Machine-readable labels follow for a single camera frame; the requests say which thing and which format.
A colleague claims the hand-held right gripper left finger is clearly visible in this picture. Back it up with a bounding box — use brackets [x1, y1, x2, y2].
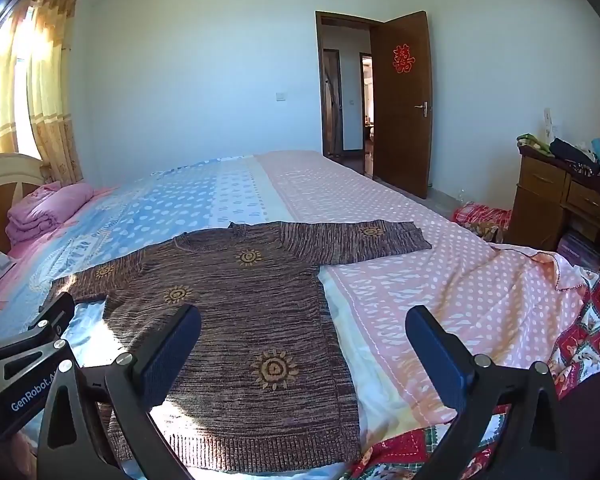
[36, 304, 203, 480]

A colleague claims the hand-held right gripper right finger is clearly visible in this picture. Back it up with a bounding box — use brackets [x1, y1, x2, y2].
[405, 305, 581, 480]

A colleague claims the brown knitted sweater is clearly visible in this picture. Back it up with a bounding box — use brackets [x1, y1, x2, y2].
[40, 220, 433, 476]

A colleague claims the blue and pink dotted bedsheet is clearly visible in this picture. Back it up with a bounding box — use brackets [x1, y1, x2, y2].
[0, 150, 600, 480]

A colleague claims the pink pillow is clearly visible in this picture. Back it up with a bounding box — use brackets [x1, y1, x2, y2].
[6, 182, 95, 246]

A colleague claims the wooden headboard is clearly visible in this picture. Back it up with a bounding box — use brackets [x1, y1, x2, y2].
[0, 154, 46, 256]

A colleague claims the red cloth heap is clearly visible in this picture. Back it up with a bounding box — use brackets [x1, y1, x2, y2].
[451, 202, 512, 244]

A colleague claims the stack of books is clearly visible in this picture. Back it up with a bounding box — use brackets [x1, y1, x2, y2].
[556, 232, 600, 274]

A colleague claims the clutter of colourful items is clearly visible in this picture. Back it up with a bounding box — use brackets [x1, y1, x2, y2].
[505, 152, 600, 273]

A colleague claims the yellow floral curtain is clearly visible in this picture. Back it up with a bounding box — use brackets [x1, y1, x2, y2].
[0, 0, 83, 186]

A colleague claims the brown wooden door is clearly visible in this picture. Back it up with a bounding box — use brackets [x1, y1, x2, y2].
[370, 11, 433, 200]

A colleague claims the green cloth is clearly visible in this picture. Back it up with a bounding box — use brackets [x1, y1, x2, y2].
[516, 132, 553, 157]

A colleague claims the black cloth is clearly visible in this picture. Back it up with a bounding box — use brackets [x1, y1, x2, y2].
[549, 137, 600, 177]

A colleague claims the red paper door decoration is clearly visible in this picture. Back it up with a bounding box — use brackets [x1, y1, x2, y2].
[392, 44, 415, 74]

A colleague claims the brown door frame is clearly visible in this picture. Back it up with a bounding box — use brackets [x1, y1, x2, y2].
[315, 10, 387, 161]

